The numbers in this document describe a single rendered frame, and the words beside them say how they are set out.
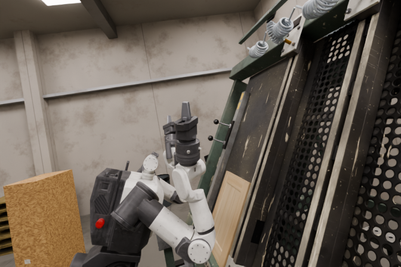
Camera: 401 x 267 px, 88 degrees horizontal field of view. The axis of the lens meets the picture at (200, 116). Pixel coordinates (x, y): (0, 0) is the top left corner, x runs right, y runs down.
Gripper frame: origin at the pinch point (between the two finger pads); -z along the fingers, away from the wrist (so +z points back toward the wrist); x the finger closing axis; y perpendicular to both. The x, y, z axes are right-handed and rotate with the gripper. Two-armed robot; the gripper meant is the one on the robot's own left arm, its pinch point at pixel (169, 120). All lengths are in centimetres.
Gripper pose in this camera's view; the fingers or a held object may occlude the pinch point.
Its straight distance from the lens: 141.6
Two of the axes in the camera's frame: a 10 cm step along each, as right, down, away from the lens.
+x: 6.8, -3.2, -6.6
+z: 1.5, 9.4, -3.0
